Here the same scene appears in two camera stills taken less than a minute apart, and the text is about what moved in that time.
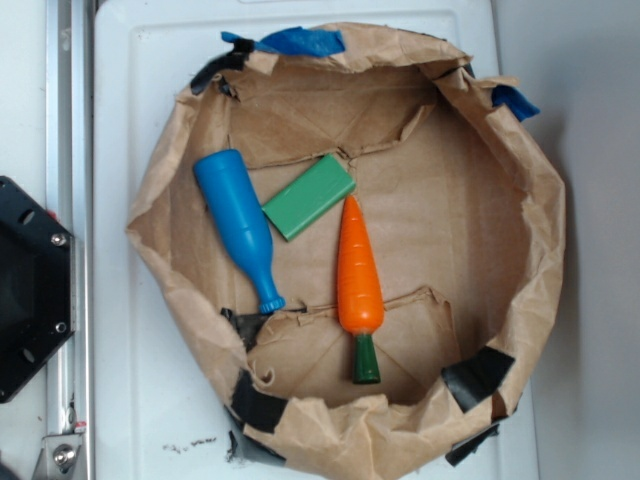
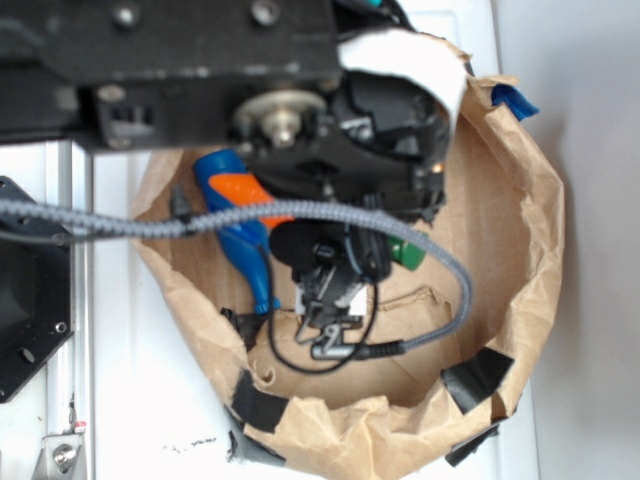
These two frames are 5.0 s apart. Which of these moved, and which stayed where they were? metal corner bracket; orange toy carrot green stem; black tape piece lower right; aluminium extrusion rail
Moved: orange toy carrot green stem
Stayed: aluminium extrusion rail; black tape piece lower right; metal corner bracket
